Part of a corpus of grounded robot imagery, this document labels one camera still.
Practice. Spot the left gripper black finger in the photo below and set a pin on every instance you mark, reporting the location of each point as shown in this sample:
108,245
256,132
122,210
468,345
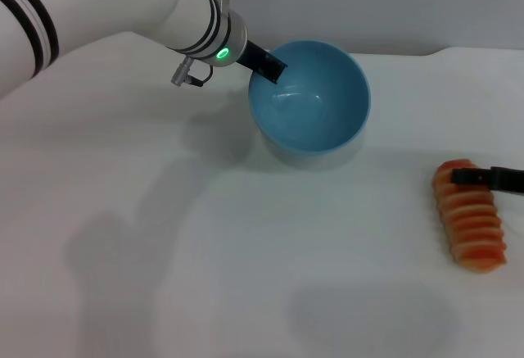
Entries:
271,68

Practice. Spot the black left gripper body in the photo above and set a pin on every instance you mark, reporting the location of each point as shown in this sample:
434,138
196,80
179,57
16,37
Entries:
253,55

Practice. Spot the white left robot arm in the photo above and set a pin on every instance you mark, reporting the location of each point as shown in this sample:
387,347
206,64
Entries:
123,1

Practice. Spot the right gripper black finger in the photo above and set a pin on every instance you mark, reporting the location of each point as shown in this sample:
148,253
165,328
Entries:
471,176

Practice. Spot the blue bowl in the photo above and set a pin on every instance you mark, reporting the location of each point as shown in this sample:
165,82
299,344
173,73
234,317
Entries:
311,120

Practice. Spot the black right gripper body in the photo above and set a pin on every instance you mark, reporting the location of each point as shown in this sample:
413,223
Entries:
509,179

